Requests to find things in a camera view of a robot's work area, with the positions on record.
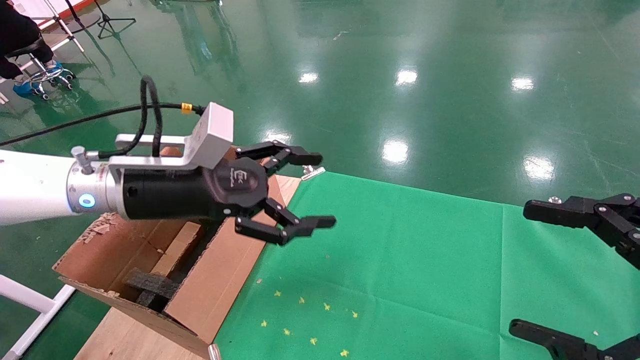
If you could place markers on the black foam block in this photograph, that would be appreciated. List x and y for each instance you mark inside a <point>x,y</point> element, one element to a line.
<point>150,283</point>

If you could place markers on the white tube table frame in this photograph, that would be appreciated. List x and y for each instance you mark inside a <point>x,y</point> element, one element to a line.
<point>30,297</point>

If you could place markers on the small brown cardboard box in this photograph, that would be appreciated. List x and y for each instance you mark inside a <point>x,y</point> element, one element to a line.
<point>177,247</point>

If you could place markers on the black stand with round base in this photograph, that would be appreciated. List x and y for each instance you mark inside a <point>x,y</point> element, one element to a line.
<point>85,22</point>

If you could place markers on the person in black clothes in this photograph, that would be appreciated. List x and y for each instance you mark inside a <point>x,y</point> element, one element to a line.
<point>15,30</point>

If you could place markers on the black stool with chrome legs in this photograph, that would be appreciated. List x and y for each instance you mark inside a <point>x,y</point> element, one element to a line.
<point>30,48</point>

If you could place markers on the white desk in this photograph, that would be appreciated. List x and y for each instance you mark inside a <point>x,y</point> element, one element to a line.
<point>70,35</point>

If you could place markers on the silver metal clamp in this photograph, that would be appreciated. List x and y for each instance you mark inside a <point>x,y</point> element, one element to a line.
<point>554,200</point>
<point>313,173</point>
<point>215,353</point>

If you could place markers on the green table cloth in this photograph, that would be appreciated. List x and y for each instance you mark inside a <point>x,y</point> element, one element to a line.
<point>425,275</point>

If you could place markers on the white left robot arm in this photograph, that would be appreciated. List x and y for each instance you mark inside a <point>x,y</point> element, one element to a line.
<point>30,185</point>

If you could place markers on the black tripod stand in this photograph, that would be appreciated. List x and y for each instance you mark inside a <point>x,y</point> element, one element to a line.
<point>106,19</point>

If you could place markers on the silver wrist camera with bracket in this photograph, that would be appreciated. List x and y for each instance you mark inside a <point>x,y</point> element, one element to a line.
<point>212,132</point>

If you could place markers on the large open cardboard carton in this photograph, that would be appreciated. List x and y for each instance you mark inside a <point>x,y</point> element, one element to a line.
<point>225,280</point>

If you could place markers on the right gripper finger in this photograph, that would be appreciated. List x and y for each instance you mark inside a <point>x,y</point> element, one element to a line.
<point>550,341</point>
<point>580,215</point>

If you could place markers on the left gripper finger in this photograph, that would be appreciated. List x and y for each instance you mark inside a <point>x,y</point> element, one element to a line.
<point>315,223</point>

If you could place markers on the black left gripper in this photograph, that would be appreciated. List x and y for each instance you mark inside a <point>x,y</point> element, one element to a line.
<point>170,192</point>

